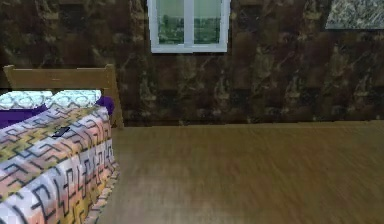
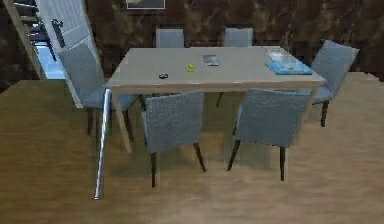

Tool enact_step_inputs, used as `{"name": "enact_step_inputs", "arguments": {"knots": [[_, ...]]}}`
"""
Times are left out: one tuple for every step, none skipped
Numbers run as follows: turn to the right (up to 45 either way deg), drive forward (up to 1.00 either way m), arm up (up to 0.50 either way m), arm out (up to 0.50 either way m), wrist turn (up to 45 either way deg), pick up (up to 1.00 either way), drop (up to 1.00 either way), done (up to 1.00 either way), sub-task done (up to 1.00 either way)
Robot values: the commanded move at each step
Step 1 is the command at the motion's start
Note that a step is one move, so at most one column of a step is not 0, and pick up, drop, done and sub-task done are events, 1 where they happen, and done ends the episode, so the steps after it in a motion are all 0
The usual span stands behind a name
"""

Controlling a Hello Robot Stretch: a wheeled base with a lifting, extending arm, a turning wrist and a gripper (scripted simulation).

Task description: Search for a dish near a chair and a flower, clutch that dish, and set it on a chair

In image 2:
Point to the grey flat rectangular object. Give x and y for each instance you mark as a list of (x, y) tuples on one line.
[(210, 60)]

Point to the small black round dish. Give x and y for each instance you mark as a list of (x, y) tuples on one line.
[(163, 75)]

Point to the white room door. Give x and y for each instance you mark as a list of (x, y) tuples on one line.
[(71, 26)]

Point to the beige dining table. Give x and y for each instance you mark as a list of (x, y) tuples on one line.
[(233, 71)]

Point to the grey upholstered chair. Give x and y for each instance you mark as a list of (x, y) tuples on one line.
[(270, 118), (238, 36), (173, 121), (85, 80), (333, 66), (170, 37)]

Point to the framed wall picture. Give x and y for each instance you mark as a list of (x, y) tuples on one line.
[(145, 3)]

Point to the small yellow green object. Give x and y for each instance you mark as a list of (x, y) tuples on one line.
[(190, 68)]

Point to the blue book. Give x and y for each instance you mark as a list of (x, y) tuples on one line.
[(288, 67)]

